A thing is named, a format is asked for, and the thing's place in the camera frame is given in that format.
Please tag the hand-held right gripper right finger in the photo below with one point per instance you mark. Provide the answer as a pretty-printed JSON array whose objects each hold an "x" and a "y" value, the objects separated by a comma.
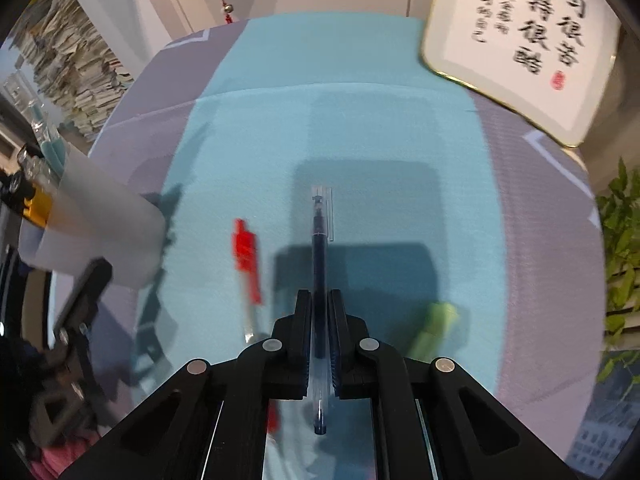
[{"x": 339, "y": 332}]

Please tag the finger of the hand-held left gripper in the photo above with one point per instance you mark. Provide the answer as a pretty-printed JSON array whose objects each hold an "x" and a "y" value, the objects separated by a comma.
[{"x": 82, "y": 300}]

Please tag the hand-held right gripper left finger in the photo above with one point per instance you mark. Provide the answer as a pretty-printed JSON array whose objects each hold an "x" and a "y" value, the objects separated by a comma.
[{"x": 301, "y": 332}]

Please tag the clear pen with dark ink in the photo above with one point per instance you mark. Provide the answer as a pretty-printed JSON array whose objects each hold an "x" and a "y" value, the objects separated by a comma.
[{"x": 318, "y": 270}]

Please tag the translucent white pen cup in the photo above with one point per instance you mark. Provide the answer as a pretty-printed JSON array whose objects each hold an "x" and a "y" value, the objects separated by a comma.
[{"x": 100, "y": 225}]

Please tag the yellow and black pen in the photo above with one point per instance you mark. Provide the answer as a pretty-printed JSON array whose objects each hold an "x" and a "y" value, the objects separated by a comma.
[{"x": 37, "y": 210}]

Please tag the red pen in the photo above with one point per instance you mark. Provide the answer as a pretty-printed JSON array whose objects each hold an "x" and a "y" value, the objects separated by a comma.
[{"x": 247, "y": 260}]

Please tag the green highlighter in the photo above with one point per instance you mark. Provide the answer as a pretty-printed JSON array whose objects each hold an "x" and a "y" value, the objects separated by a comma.
[{"x": 435, "y": 327}]

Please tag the clear pen with grey-blue clip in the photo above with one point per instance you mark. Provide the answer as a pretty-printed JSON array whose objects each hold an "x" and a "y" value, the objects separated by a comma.
[{"x": 50, "y": 145}]

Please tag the teal and grey tablecloth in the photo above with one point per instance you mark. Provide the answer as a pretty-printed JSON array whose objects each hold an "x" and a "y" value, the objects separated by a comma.
[{"x": 375, "y": 135}]

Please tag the pile of stacked papers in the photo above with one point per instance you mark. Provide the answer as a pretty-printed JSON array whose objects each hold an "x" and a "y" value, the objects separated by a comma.
[{"x": 70, "y": 75}]

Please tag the green potted plant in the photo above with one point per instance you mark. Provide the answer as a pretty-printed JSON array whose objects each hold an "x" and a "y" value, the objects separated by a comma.
[{"x": 620, "y": 260}]

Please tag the white calligraphy board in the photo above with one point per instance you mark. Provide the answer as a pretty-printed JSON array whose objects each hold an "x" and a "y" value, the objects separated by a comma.
[{"x": 520, "y": 35}]

